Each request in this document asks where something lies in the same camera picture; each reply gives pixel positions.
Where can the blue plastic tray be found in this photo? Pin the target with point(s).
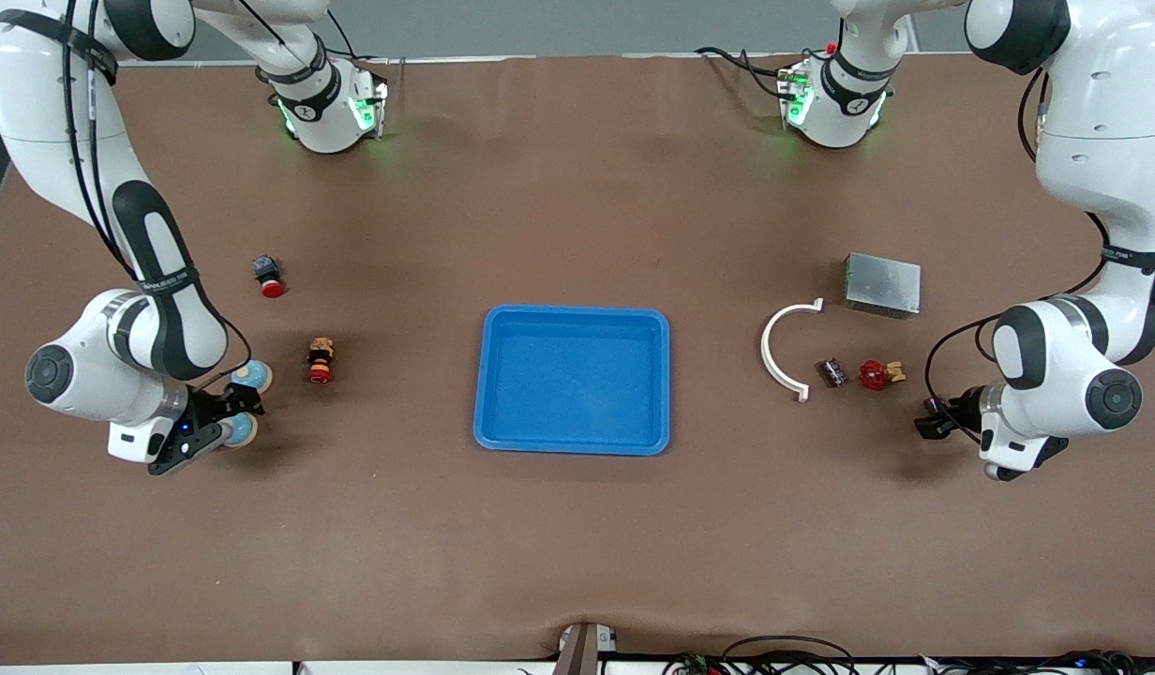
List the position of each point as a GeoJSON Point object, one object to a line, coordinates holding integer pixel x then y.
{"type": "Point", "coordinates": [577, 384]}

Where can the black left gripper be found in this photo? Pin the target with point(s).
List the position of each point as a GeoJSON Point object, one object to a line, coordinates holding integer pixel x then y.
{"type": "Point", "coordinates": [962, 410]}

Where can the brown table cover mat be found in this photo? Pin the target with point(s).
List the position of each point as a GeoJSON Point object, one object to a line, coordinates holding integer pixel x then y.
{"type": "Point", "coordinates": [577, 544]}

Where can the red push button black body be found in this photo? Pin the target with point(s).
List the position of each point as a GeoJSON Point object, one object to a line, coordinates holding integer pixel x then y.
{"type": "Point", "coordinates": [271, 281]}

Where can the large dark electrolytic capacitor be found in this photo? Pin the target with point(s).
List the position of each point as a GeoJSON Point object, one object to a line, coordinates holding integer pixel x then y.
{"type": "Point", "coordinates": [934, 405]}

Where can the grey metal box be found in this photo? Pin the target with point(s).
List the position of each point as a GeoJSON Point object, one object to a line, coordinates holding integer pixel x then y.
{"type": "Point", "coordinates": [882, 284]}

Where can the blue bell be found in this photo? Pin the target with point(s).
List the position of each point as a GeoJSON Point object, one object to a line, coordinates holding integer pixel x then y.
{"type": "Point", "coordinates": [257, 375]}
{"type": "Point", "coordinates": [243, 431]}

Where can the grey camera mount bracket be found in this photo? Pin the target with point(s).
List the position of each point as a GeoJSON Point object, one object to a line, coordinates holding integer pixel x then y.
{"type": "Point", "coordinates": [582, 652]}

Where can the red yellow emergency stop button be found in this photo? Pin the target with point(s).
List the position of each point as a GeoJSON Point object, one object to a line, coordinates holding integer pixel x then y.
{"type": "Point", "coordinates": [321, 361]}

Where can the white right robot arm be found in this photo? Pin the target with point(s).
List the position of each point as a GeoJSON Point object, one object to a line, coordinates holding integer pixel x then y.
{"type": "Point", "coordinates": [62, 112]}

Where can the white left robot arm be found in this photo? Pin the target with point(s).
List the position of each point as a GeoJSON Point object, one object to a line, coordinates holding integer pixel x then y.
{"type": "Point", "coordinates": [1102, 122]}

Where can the white curved plastic bracket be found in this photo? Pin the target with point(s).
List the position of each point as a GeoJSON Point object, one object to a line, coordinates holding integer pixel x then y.
{"type": "Point", "coordinates": [766, 352]}

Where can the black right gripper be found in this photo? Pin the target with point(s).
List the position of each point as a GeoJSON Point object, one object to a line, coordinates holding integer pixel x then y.
{"type": "Point", "coordinates": [205, 405]}

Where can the red valve with brass fitting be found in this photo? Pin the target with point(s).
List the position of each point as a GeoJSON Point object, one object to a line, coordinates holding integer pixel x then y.
{"type": "Point", "coordinates": [873, 375]}

